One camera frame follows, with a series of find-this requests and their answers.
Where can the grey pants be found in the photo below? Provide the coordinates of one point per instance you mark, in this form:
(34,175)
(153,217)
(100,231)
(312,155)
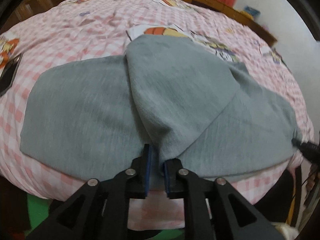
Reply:
(87,105)

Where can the blue box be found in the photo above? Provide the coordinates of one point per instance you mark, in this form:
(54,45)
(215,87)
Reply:
(252,11)

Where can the black flat device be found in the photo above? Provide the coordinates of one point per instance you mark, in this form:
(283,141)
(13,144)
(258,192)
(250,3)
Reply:
(10,73)

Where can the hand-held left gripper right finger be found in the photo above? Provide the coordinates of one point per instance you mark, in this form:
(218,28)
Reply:
(167,177)

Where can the green mat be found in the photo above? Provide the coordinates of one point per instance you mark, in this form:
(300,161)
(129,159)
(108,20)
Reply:
(37,212)

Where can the wooden ledge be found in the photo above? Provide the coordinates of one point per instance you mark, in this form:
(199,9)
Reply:
(205,2)

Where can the pink checkered printed blanket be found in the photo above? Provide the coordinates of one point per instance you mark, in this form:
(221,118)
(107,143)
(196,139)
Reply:
(75,30)

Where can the white fluffy object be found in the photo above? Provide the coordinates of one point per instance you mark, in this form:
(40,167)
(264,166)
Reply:
(285,231)

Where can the wooden headboard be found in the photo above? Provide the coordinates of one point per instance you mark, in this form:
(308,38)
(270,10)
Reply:
(45,2)

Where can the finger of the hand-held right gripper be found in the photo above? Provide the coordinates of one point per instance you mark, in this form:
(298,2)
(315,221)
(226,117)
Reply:
(308,150)

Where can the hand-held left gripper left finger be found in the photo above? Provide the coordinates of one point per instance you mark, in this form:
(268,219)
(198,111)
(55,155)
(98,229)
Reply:
(148,165)

